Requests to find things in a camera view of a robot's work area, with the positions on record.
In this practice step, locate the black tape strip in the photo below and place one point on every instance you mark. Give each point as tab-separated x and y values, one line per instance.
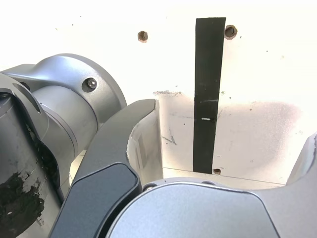
206	99

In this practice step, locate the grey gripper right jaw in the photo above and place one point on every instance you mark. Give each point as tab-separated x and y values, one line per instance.
198	213

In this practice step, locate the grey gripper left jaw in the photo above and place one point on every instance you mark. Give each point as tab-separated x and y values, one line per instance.
109	148

